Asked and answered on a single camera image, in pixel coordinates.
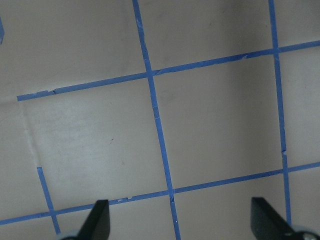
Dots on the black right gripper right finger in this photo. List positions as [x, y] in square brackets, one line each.
[267, 224]

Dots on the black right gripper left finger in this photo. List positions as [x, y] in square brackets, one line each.
[97, 225]

